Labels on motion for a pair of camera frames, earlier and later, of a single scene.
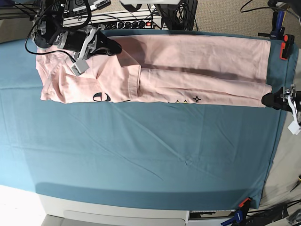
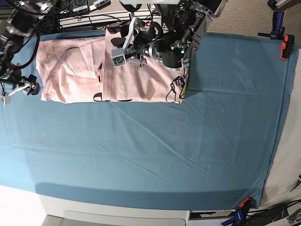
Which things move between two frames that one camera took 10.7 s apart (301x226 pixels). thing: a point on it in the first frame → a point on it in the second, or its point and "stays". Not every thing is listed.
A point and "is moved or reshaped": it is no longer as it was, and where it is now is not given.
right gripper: [81, 42] → [28, 85]
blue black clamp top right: [278, 32] stays
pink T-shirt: [220, 70] is moved or reshaped
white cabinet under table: [59, 211] stays
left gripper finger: [277, 100] → [116, 28]
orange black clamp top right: [287, 47] stays
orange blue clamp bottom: [240, 214] stays
